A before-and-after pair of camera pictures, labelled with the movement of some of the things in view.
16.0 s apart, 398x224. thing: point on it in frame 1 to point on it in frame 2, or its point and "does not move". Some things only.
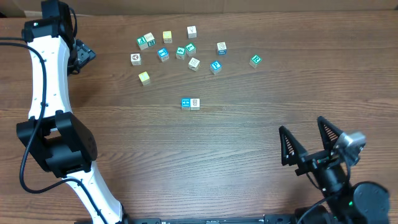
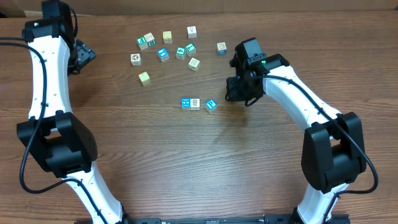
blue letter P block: x=216 y=67 to x=211 y=104
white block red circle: x=136 y=59 does not move
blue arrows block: x=185 y=104 does not move
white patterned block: x=194 y=104 does not move
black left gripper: x=85 y=53 does not move
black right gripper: x=311 y=162 to x=236 y=94
